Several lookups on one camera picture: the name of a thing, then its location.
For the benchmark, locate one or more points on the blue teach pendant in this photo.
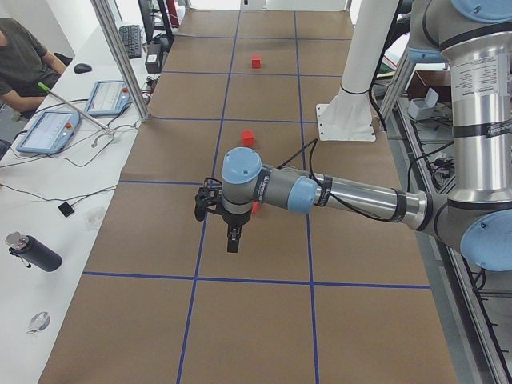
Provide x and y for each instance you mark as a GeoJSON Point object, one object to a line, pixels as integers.
{"type": "Point", "coordinates": [50, 133]}
{"type": "Point", "coordinates": [107, 99]}

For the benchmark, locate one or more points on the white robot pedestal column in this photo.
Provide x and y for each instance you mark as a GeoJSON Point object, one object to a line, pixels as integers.
{"type": "Point", "coordinates": [348, 116]}

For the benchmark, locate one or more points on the small black square pad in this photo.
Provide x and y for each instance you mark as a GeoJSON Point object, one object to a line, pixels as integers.
{"type": "Point", "coordinates": [66, 209]}

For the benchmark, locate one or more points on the seated person dark shirt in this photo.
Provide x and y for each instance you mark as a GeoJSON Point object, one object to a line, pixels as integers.
{"type": "Point", "coordinates": [25, 62]}

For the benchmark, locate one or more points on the black computer mouse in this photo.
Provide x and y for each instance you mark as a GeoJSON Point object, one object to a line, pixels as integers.
{"type": "Point", "coordinates": [82, 68]}

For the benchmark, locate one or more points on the black water bottle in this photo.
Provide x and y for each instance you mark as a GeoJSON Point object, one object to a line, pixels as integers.
{"type": "Point", "coordinates": [33, 252]}

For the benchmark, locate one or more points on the aluminium frame post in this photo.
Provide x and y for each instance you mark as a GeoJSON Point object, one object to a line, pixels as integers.
{"type": "Point", "coordinates": [107, 23]}

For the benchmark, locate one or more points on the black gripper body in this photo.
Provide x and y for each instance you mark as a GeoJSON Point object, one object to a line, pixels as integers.
{"type": "Point", "coordinates": [234, 219]}

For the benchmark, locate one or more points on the blue teach pendant near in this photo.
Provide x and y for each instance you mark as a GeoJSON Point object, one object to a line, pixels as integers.
{"type": "Point", "coordinates": [50, 133]}

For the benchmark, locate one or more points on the black keyboard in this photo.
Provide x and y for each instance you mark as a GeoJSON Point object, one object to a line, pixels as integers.
{"type": "Point", "coordinates": [131, 40]}

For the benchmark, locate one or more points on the brown cardboard box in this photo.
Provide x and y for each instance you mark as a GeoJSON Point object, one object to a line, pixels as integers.
{"type": "Point", "coordinates": [423, 80]}

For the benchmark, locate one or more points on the clear plastic lid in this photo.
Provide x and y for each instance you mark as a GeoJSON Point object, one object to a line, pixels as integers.
{"type": "Point", "coordinates": [39, 322]}

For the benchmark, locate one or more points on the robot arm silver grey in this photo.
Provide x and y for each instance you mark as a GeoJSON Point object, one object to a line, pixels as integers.
{"type": "Point", "coordinates": [474, 219]}

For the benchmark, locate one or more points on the blue teach pendant far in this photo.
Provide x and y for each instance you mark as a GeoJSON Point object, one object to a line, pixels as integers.
{"type": "Point", "coordinates": [107, 99]}

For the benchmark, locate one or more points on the black computer monitor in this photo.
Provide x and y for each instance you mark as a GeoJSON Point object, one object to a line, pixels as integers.
{"type": "Point", "coordinates": [147, 15]}

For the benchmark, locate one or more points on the metal rod green tip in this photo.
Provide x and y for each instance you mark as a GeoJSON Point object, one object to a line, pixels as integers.
{"type": "Point", "coordinates": [84, 114]}

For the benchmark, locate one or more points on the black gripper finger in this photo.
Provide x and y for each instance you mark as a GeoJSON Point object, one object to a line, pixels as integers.
{"type": "Point", "coordinates": [236, 238]}
{"type": "Point", "coordinates": [231, 239]}

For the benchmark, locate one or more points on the black power adapter box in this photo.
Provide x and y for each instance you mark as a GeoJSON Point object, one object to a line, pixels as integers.
{"type": "Point", "coordinates": [153, 60]}

